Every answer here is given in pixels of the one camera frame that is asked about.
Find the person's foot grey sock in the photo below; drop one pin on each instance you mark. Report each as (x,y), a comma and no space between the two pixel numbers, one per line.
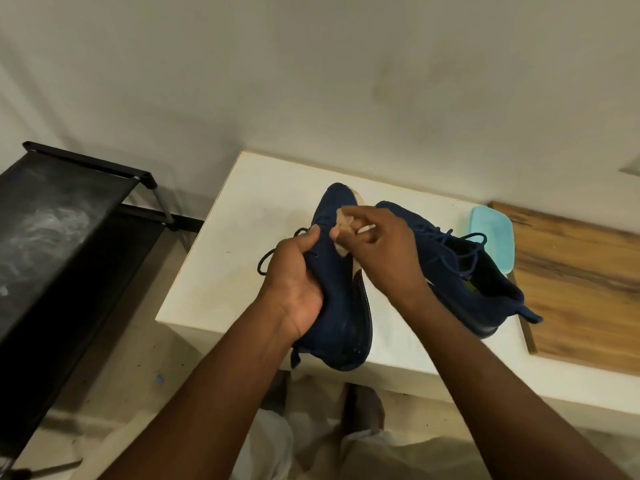
(362,409)
(277,392)

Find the black shoe rack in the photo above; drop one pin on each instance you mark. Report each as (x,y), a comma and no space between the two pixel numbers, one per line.
(55,234)

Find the person's left foot grey sock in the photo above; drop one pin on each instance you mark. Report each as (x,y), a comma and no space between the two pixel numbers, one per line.
(277,392)

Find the brown wooden board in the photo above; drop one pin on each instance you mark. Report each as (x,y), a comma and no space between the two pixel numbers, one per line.
(580,289)

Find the person's right foot grey sock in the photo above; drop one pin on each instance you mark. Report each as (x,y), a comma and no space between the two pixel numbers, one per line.
(362,409)

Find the person's left forearm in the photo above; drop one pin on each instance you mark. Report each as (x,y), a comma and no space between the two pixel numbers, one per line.
(200,404)

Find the person's right forearm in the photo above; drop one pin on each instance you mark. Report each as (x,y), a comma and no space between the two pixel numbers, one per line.
(505,389)

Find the beige cleaning cloth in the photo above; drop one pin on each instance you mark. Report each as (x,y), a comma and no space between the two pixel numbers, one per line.
(345,222)

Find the white wall switch plate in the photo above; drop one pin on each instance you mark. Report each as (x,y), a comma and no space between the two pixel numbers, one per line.
(631,167)

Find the person's right hand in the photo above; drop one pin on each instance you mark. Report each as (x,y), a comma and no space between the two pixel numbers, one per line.
(385,254)

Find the person's left hand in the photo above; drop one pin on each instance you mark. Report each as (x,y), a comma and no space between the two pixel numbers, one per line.
(290,284)

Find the white shorts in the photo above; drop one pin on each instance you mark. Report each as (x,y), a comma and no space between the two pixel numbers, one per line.
(320,454)

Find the light blue plastic container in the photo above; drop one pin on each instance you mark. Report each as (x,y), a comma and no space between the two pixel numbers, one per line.
(492,234)

